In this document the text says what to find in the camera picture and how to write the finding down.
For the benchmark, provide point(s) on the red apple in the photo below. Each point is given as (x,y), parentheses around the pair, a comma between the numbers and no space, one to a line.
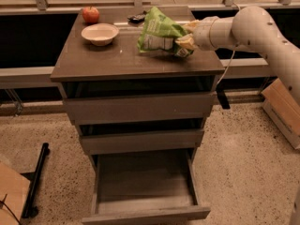
(90,14)

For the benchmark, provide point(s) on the green rice chip bag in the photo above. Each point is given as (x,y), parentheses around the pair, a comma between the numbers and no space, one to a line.
(160,32)

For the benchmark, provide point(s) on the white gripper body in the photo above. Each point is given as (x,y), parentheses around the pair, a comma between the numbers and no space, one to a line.
(202,33)

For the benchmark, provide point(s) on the grey drawer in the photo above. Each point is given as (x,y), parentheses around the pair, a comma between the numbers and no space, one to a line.
(145,188)
(141,141)
(109,110)

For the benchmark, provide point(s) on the grey bottom drawer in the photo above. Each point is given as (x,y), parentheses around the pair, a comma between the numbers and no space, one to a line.
(145,188)

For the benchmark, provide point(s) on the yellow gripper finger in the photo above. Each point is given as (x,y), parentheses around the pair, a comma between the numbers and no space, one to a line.
(186,42)
(190,26)

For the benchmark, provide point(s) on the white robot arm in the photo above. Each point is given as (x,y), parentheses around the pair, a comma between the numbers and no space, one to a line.
(252,30)

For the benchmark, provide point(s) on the grey drawer cabinet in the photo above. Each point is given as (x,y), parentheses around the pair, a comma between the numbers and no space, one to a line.
(84,70)

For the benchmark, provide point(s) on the cardboard box right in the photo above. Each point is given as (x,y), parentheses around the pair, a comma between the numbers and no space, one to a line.
(283,110)

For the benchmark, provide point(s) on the white bowl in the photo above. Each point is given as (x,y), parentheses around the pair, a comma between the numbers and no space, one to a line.
(100,34)

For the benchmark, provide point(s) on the black metal stand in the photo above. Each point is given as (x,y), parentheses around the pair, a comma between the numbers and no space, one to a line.
(29,210)

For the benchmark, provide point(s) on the grey middle drawer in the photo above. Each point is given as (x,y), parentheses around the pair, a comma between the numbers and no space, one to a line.
(141,141)

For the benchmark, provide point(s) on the grey top drawer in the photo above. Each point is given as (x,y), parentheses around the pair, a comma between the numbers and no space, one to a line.
(109,110)

